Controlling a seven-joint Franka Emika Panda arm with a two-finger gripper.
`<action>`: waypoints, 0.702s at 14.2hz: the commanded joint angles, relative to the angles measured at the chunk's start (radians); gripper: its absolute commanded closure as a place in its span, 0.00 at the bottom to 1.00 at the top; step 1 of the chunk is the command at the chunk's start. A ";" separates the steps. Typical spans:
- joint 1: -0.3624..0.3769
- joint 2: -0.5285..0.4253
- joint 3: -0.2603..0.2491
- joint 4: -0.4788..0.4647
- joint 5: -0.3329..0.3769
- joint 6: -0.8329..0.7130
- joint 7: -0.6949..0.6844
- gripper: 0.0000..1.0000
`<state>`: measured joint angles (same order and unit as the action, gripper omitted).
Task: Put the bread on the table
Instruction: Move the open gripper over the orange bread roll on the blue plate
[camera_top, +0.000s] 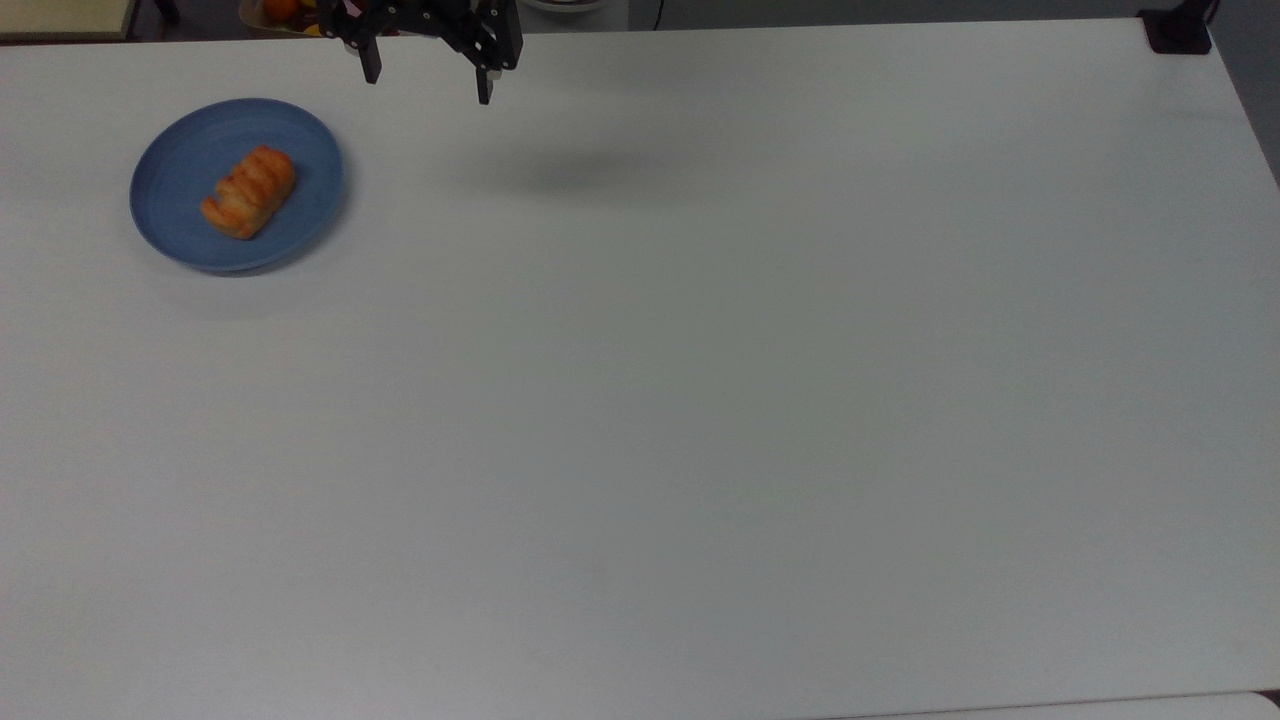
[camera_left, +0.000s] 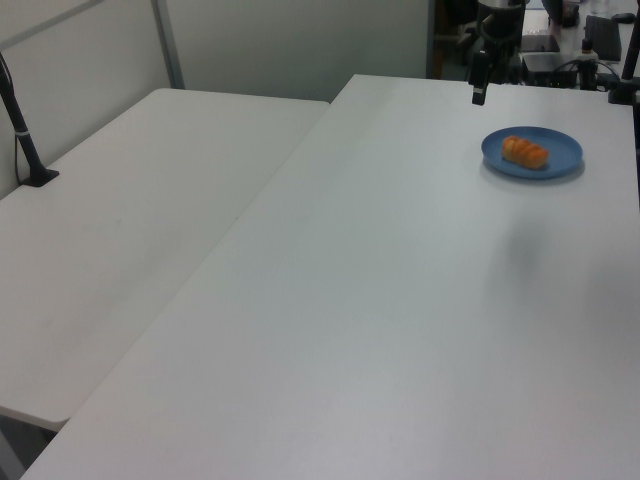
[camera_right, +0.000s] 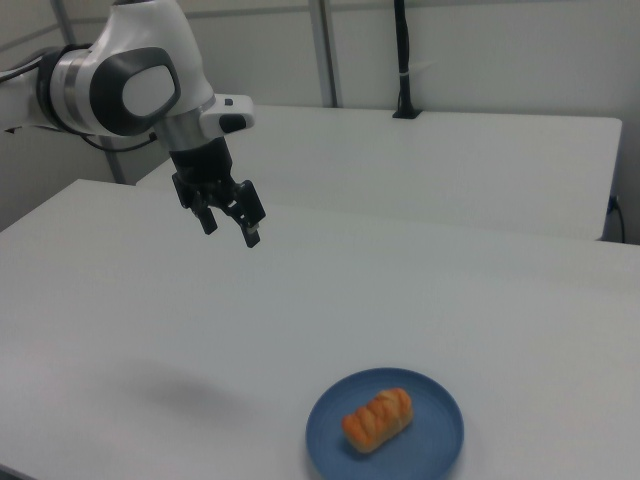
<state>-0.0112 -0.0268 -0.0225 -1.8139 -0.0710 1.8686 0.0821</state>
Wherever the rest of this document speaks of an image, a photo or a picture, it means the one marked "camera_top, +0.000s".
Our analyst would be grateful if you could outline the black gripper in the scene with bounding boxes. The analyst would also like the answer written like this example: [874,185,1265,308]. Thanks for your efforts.
[318,0,524,106]

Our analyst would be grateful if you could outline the orange glazed bread roll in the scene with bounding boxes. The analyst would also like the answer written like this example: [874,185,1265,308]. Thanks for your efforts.
[200,146,298,241]

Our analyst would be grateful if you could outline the oranges in basket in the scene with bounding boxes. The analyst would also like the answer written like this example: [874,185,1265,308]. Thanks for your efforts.
[240,0,323,38]

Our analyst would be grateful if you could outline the blue round plate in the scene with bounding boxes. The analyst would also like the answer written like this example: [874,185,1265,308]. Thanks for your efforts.
[129,97,346,273]

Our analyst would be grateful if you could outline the light wooden table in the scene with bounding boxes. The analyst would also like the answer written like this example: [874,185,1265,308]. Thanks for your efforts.
[0,0,138,42]

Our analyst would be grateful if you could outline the black camera stand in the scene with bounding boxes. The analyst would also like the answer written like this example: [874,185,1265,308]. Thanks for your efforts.
[1138,0,1219,55]

